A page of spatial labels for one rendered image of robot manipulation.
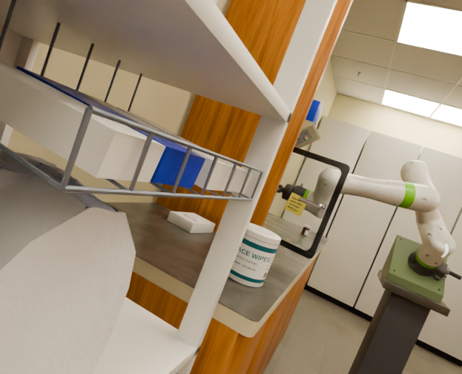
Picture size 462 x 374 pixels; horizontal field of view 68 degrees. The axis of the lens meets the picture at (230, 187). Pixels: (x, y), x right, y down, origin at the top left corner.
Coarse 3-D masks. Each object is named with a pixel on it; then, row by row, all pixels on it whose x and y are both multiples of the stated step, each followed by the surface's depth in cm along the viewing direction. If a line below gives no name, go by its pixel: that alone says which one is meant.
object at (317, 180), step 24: (288, 168) 142; (312, 168) 137; (336, 168) 133; (288, 192) 141; (312, 192) 137; (336, 192) 132; (288, 216) 140; (312, 216) 136; (288, 240) 139; (312, 240) 135
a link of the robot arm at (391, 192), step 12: (348, 180) 145; (360, 180) 146; (372, 180) 147; (384, 180) 148; (396, 180) 150; (348, 192) 147; (360, 192) 147; (372, 192) 146; (384, 192) 146; (396, 192) 146; (396, 204) 149
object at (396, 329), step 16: (384, 304) 190; (400, 304) 183; (416, 304) 181; (384, 320) 185; (400, 320) 183; (416, 320) 181; (368, 336) 197; (384, 336) 185; (400, 336) 183; (416, 336) 180; (368, 352) 187; (384, 352) 185; (400, 352) 182; (352, 368) 202; (368, 368) 187; (384, 368) 185; (400, 368) 182
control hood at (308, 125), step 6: (306, 120) 141; (306, 126) 141; (312, 126) 143; (300, 132) 145; (312, 132) 152; (318, 132) 158; (312, 138) 163; (318, 138) 168; (300, 144) 166; (306, 144) 170
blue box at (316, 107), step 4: (316, 100) 141; (312, 104) 141; (316, 104) 141; (320, 104) 143; (312, 108) 141; (316, 108) 141; (320, 108) 146; (308, 112) 142; (312, 112) 141; (316, 112) 141; (320, 112) 149; (308, 116) 142; (312, 116) 141; (316, 116) 144; (308, 120) 142; (312, 120) 141; (316, 120) 147
